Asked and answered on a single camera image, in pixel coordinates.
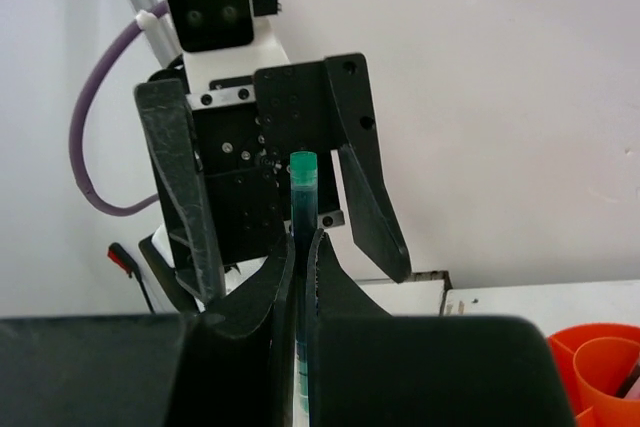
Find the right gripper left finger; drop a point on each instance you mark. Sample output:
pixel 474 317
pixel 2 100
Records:
pixel 230 365

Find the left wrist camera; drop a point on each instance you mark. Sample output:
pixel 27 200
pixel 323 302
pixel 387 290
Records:
pixel 223 39

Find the green pen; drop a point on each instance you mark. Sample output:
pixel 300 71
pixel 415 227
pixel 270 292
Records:
pixel 304 223

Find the orange round pen holder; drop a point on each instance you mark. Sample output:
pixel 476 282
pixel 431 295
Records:
pixel 593 361

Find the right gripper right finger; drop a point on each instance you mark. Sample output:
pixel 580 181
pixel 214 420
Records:
pixel 369 368

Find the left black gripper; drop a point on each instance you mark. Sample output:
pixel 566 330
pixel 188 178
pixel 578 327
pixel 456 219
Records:
pixel 247 127

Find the pink pen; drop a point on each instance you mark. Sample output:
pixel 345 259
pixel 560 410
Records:
pixel 629 387

